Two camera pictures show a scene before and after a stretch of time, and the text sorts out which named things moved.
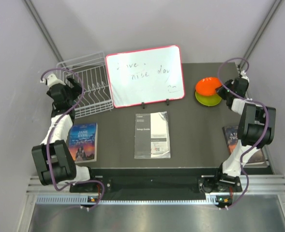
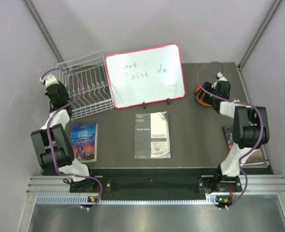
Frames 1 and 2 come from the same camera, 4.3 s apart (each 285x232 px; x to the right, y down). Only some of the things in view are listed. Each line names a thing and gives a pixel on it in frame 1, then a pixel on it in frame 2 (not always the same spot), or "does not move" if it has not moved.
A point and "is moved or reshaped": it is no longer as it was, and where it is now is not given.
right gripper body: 230,93 -> 207,87
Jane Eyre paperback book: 83,142 does not move
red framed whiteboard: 145,76 does not move
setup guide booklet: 152,136 does not move
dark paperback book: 231,136 does not move
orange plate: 207,86 is moved or reshaped
